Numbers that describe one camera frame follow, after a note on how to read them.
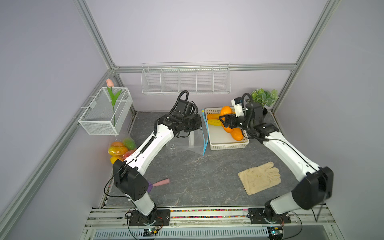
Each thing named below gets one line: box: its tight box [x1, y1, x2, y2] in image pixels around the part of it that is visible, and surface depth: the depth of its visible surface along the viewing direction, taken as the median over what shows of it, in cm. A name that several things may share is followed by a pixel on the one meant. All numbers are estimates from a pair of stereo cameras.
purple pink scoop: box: [147, 178, 170, 193], surface depth 86 cm
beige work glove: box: [238, 161, 282, 196], surface depth 87 cm
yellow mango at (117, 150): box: [108, 146, 128, 156], surface depth 83 cm
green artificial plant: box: [245, 88, 279, 107], surface depth 96 cm
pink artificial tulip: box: [106, 78, 122, 127], surface depth 82 cm
